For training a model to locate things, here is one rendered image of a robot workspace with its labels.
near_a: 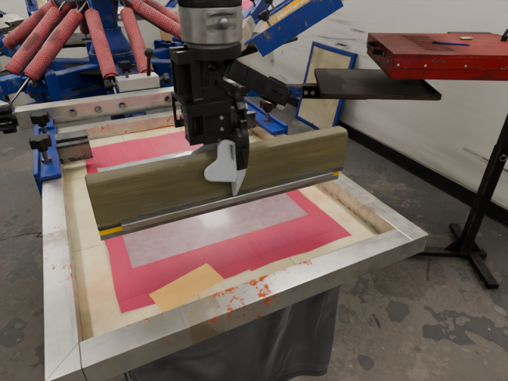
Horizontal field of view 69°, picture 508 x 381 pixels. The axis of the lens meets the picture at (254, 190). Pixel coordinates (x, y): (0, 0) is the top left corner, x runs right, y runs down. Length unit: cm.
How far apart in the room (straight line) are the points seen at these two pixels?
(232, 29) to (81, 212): 50
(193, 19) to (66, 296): 40
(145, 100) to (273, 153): 70
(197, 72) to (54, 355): 37
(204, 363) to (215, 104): 47
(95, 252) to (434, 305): 164
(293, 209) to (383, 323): 118
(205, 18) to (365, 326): 157
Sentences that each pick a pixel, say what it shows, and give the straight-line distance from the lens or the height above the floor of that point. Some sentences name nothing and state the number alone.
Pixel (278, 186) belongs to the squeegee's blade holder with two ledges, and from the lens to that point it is 58.
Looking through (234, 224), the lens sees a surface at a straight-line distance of 71.
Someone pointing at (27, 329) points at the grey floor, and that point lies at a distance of 201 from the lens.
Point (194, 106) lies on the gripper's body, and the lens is 47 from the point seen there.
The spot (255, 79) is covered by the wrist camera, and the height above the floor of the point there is 125.
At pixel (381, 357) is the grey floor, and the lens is 174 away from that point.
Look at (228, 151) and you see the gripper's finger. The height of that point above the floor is 116.
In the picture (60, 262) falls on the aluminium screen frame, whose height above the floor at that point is 99.
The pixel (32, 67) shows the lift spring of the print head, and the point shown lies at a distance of 153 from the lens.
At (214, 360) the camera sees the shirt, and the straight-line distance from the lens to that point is 75.
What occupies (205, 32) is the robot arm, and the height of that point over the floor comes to 131.
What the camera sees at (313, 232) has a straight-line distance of 70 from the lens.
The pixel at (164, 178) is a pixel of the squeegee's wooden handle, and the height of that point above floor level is 113.
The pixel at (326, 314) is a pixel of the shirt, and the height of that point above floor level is 75.
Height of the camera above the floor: 138
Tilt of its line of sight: 32 degrees down
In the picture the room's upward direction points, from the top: straight up
